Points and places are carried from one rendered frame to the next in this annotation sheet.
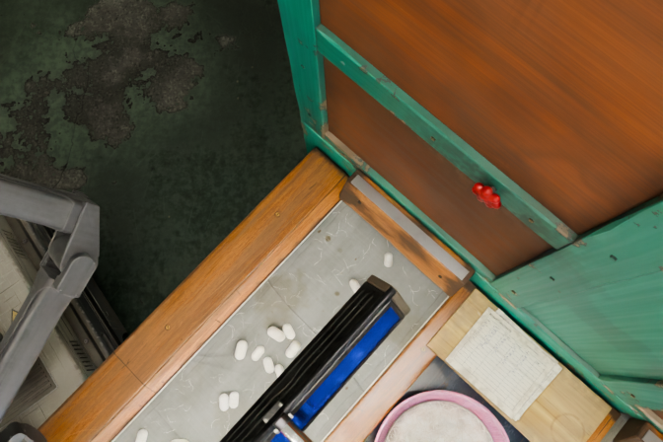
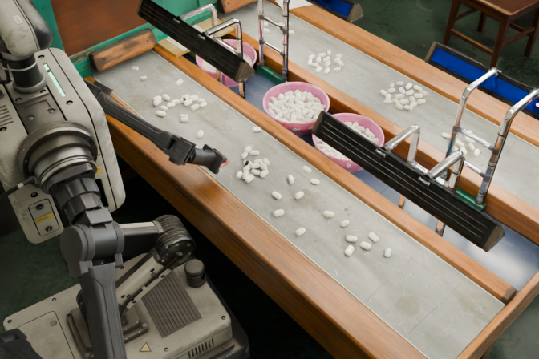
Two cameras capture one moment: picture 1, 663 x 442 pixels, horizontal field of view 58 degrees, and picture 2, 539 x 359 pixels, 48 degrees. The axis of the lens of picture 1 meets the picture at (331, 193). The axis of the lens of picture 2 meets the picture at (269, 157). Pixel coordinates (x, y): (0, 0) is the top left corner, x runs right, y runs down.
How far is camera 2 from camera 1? 211 cm
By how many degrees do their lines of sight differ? 48
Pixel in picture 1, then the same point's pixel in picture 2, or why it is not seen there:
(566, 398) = (207, 25)
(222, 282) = not seen: hidden behind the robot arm
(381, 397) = (194, 70)
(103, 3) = not seen: outside the picture
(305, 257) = (123, 94)
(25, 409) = (176, 274)
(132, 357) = (151, 147)
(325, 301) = (147, 89)
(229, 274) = not seen: hidden behind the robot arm
